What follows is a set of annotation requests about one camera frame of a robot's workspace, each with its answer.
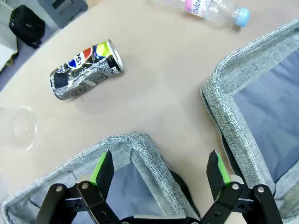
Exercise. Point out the black backpack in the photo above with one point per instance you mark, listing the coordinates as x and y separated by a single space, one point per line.
25 25

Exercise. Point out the crushed black Pepsi can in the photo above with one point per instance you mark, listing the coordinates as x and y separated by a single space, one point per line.
86 72

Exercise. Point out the grey fabric basket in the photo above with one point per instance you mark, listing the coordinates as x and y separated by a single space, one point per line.
140 149
224 98

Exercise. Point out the white desk wooden top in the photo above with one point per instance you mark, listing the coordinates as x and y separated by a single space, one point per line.
7 46

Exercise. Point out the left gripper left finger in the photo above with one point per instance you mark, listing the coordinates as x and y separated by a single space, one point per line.
105 172

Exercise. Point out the clear plastic cup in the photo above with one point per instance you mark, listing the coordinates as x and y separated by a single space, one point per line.
23 128

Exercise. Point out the clear bottle pink label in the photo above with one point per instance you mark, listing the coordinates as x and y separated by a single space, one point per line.
210 11

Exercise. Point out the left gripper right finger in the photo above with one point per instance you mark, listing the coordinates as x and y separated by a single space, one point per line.
213 175

